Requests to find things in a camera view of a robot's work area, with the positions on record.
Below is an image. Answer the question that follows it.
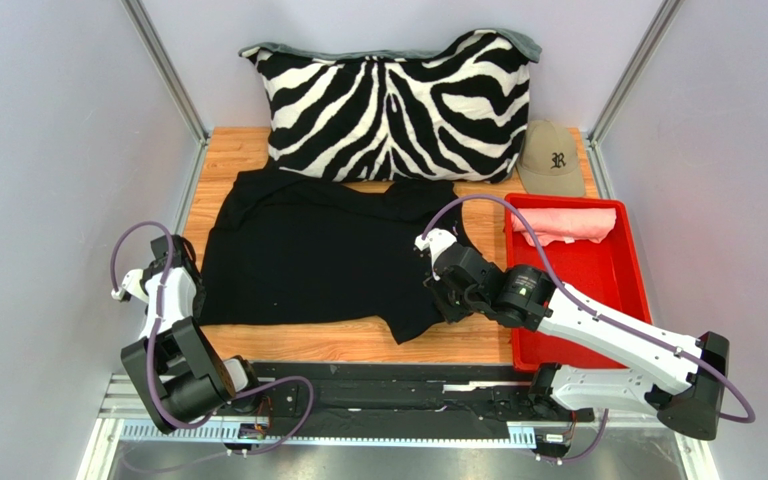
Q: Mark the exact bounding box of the black t-shirt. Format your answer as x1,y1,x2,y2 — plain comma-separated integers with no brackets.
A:
200,170,465,344

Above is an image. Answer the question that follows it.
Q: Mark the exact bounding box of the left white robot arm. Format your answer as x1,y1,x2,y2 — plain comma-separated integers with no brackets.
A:
112,235,263,434

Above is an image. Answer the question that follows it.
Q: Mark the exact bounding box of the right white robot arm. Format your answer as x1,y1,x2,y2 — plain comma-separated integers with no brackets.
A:
415,231,730,441

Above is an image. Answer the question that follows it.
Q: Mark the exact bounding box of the rolled pink t-shirt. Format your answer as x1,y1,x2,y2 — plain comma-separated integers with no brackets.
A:
518,208,617,247

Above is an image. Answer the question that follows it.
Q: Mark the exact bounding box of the beige baseball cap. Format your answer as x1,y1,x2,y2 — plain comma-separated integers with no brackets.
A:
516,120,586,198

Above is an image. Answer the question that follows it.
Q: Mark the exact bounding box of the red plastic tray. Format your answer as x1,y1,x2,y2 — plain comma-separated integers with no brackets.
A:
505,193,652,372

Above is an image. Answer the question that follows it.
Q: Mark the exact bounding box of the zebra striped pillow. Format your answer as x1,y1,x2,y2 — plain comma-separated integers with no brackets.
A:
239,28,543,183

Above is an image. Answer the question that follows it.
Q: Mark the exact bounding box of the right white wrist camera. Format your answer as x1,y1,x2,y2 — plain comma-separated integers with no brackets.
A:
414,228,457,265

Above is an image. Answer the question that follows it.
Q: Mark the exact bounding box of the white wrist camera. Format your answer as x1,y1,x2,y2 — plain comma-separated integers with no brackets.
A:
111,269,149,304
414,228,457,265

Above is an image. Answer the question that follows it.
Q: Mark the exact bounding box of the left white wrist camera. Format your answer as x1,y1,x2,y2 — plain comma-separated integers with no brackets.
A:
111,269,149,304

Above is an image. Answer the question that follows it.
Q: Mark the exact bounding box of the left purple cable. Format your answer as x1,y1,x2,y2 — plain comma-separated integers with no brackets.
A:
109,220,316,475

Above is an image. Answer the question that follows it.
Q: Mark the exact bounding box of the purple cable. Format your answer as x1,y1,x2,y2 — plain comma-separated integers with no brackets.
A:
109,220,316,475
420,194,757,465

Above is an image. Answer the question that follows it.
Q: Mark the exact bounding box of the left aluminium frame post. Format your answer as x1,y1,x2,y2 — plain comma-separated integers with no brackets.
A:
121,0,210,143

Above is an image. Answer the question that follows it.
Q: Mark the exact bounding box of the aluminium frame post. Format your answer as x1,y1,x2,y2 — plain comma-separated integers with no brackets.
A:
588,0,685,144
121,0,210,143

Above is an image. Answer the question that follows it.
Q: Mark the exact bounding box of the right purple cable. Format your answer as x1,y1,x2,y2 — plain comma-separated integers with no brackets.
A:
420,194,757,465

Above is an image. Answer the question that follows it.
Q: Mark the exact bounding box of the right aluminium frame post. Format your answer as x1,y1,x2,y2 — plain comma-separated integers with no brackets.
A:
588,0,685,144

